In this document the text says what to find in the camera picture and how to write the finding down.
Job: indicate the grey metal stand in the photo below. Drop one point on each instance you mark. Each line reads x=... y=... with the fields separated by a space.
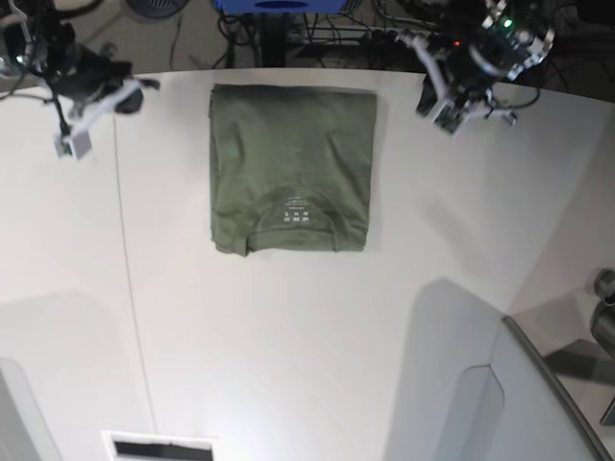
x=570 y=339

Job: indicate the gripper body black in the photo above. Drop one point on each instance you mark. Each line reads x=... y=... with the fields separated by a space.
x=470 y=71
x=84 y=76

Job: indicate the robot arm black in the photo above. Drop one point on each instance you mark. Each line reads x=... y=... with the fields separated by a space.
x=38 y=41
x=481 y=43

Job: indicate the white label with black strip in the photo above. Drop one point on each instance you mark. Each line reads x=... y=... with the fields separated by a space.
x=145 y=446

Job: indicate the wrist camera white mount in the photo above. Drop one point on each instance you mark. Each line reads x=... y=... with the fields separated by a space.
x=454 y=108
x=73 y=141

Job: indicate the blue box with oval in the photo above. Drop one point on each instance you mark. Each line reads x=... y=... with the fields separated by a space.
x=280 y=6

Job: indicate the black fan base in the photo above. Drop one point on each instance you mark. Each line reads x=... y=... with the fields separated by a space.
x=156 y=10

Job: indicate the olive green t-shirt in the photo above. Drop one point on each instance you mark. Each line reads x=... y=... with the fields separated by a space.
x=290 y=168

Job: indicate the black power strip red light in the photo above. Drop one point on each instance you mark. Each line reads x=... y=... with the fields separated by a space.
x=408 y=38

